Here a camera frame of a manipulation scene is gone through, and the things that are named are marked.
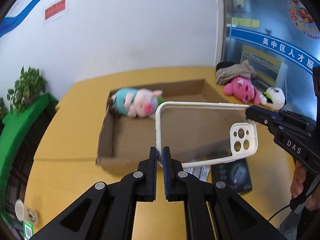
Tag pink plush toy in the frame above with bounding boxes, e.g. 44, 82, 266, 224
223, 76, 261, 105

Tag green QR code card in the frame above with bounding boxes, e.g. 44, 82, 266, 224
23, 221, 34, 240

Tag light blue phone stand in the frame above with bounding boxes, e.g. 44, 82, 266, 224
185, 166, 210, 181

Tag brown cardboard box tray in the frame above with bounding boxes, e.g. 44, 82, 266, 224
96, 80, 225, 175

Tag pig plush teal shirt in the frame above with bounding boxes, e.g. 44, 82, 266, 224
107, 88, 164, 119

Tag person right hand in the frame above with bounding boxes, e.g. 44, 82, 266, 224
290, 161, 320, 211

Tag white clear phone case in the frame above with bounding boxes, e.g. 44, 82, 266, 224
155, 101, 258, 169

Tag white panda plush toy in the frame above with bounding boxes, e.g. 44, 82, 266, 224
260, 87, 286, 111

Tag paper cup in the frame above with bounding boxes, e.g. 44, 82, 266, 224
15, 199, 39, 224

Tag yellow sticky notes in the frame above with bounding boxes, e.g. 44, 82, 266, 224
232, 17, 260, 29

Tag black product box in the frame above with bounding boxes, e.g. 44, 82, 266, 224
211, 159, 252, 193

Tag red wall notice sign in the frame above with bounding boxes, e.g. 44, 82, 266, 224
44, 0, 66, 21

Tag beige folded cloth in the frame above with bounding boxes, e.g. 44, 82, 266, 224
216, 60, 257, 85

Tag green cloth covered shelf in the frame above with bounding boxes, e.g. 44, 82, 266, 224
1, 93, 58, 216

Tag potted green plant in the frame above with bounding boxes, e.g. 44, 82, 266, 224
7, 67, 47, 113

